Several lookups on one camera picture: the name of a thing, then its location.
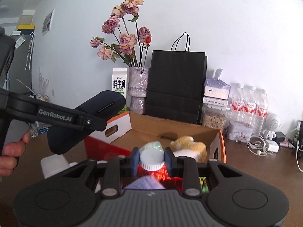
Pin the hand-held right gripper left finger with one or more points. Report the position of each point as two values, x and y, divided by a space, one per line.
135 162

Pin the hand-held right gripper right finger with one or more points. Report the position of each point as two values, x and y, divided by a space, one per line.
167 162

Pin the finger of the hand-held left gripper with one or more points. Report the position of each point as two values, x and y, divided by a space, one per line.
94 123

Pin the navy glasses case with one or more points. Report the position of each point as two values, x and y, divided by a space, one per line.
71 139

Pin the red cardboard box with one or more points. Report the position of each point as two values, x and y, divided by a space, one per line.
153 125

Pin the person's left hand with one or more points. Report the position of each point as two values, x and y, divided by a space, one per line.
9 150

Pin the white thin rod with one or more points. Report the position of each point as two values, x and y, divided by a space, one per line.
23 84

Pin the light purple cloth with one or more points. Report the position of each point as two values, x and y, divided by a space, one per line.
144 183

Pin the light green soft item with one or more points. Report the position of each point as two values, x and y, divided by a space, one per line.
151 144

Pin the yellow and white plush toy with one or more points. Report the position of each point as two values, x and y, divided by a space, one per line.
189 144

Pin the purple dried grass sprig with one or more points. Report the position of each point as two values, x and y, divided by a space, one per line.
43 82

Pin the white milk carton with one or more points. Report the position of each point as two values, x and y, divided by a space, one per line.
119 85

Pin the grey refrigerator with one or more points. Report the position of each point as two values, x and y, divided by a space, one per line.
21 59

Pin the textured purple white vase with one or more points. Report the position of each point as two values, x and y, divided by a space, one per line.
138 82

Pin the clear seed container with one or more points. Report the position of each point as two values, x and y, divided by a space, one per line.
214 120

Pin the clear plastic bag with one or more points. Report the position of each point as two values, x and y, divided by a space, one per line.
20 41

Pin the white floral tin box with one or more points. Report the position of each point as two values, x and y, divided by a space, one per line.
239 130

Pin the yellow and black box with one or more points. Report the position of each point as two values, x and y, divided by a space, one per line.
26 27

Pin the black paper bag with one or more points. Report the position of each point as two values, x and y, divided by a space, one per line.
175 80

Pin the bagged white box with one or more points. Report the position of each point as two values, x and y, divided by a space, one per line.
216 91

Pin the dried rose bouquet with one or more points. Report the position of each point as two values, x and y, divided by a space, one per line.
127 40

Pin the red label water bottle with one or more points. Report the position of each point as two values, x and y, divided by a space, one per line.
262 110
250 106
237 105

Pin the white cardboard box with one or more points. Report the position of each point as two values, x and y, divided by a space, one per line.
28 16

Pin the white charger block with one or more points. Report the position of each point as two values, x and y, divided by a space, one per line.
273 146

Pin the white round speaker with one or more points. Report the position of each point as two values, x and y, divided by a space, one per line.
273 123

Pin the white wall panel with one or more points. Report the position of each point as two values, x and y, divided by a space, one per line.
48 22

